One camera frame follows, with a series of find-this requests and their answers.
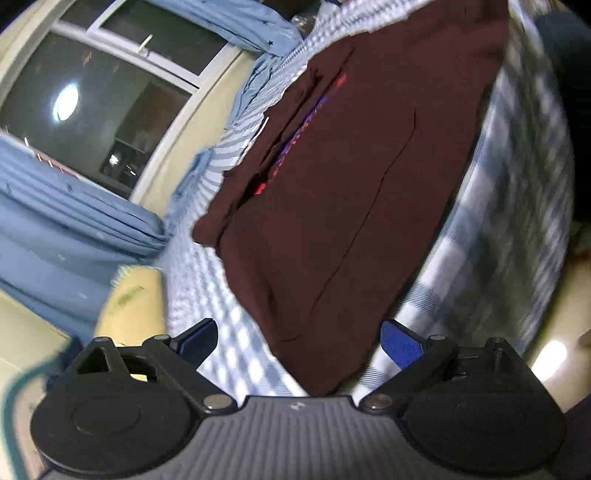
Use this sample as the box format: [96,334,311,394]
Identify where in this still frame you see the maroon printed t-shirt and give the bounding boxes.
[192,1,509,395]

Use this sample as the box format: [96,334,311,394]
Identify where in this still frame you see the yellow avocado print pillow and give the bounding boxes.
[94,264,170,384]

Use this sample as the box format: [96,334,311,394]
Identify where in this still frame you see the left blue star curtain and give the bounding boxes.
[1,136,168,342]

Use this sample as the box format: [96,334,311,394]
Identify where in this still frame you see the blue star curtain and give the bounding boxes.
[151,0,303,57]
[1,136,168,342]

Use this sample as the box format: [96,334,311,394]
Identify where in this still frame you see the green trimmed headboard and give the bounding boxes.
[1,339,79,479]

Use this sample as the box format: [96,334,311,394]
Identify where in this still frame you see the white framed window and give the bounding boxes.
[1,1,253,214]

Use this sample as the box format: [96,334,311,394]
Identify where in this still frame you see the right blue star curtain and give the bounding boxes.
[151,0,303,57]

